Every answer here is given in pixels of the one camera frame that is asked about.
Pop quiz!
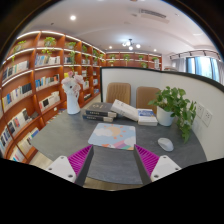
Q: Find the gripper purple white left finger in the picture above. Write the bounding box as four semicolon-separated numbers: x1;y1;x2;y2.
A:
46;145;94;186

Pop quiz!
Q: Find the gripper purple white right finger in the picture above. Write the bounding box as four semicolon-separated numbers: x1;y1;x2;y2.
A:
134;145;181;185

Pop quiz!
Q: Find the white computer mouse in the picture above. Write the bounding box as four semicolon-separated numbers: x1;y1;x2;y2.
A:
158;138;174;152

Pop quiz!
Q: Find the colourful cloud mouse pad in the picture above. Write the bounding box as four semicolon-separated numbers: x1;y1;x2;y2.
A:
88;123;136;150

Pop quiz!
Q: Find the white blue flat book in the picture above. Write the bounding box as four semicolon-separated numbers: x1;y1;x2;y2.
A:
137;109;158;126

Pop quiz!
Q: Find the white plant pot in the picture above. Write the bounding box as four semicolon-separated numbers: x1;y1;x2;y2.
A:
157;107;174;126

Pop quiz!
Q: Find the dark book lower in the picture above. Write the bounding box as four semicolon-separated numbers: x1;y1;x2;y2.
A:
82;114;113;122

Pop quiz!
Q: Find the dark book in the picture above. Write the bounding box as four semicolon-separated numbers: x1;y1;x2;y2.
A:
82;114;113;122
86;102;117;118

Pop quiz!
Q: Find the white vase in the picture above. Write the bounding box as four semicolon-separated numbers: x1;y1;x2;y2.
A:
67;94;80;115

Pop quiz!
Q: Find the dark book upper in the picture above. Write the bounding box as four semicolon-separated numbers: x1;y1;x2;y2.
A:
86;102;117;118

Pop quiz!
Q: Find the white leaning book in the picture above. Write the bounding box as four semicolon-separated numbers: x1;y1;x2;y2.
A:
111;100;138;121

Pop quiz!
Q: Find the green potted plant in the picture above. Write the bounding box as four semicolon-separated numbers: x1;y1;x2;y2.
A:
149;86;196;142

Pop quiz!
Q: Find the right tan chair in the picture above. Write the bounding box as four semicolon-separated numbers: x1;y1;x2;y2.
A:
136;86;159;113

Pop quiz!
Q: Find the tan chair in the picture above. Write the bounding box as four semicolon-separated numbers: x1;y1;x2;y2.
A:
106;82;131;104
136;86;159;113

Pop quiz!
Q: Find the left tan chair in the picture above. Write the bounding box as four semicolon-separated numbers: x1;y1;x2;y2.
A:
106;82;131;104

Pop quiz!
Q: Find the large wooden bookshelf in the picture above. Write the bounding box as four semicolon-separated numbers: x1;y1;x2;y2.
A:
0;31;106;163

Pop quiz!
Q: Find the ceiling chandelier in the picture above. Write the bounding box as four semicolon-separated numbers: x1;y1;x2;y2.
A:
122;38;141;51

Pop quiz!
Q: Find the wall socket near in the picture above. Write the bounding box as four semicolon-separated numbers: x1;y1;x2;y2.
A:
202;109;212;126

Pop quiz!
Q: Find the wall socket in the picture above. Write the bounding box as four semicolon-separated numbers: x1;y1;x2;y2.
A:
202;109;212;126
196;103;204;118

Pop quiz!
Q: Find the wall socket far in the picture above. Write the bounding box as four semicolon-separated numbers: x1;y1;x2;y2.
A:
196;103;204;118

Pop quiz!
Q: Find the back wall wooden shelf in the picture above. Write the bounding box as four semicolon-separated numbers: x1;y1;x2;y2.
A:
105;52;162;70

